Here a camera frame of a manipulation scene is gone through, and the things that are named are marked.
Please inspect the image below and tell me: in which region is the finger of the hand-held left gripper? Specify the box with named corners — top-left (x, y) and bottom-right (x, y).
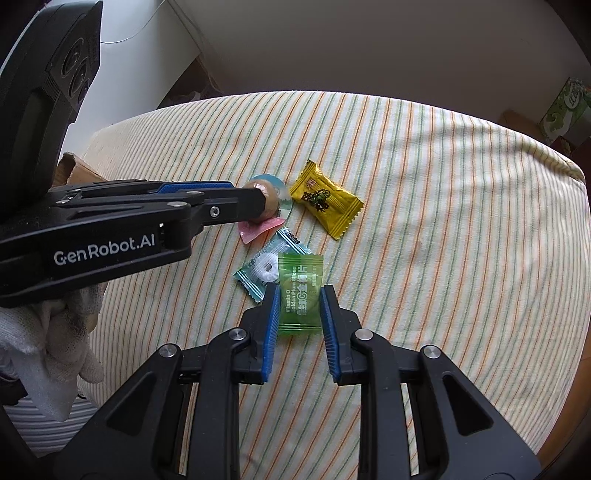
top-left (156, 181), bottom-right (246, 195)
top-left (159, 186), bottom-right (270, 236)

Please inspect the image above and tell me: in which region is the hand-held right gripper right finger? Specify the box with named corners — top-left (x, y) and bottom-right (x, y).
top-left (320, 284), bottom-right (543, 480)

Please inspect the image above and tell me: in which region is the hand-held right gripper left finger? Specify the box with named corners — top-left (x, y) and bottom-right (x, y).
top-left (51, 282), bottom-right (282, 480)

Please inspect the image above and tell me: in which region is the brown jelly cup pink lid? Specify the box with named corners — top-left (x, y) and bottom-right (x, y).
top-left (240, 174), bottom-right (293, 243)

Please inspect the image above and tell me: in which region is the green candy packet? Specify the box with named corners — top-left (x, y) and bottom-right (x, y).
top-left (276, 251), bottom-right (325, 337)

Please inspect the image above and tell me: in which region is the brown cardboard box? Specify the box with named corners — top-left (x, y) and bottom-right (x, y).
top-left (52, 152), bottom-right (109, 188)

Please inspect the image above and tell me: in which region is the person's left hand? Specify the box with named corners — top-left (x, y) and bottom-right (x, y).
top-left (0, 281), bottom-right (109, 423)

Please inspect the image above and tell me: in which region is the teal mint candy packet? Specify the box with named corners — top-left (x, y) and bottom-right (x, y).
top-left (233, 227), bottom-right (310, 305)

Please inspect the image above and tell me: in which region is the yellow candy packet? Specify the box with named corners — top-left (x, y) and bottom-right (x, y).
top-left (288, 159), bottom-right (365, 241)

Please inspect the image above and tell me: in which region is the striped bed sheet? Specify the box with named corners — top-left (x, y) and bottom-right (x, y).
top-left (76, 91), bottom-right (591, 462)

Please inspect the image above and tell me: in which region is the grey striped clothing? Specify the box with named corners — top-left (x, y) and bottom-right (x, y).
top-left (7, 394), bottom-right (100, 457)

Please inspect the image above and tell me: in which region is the green tissue box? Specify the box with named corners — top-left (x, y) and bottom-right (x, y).
top-left (538, 76), bottom-right (591, 146)

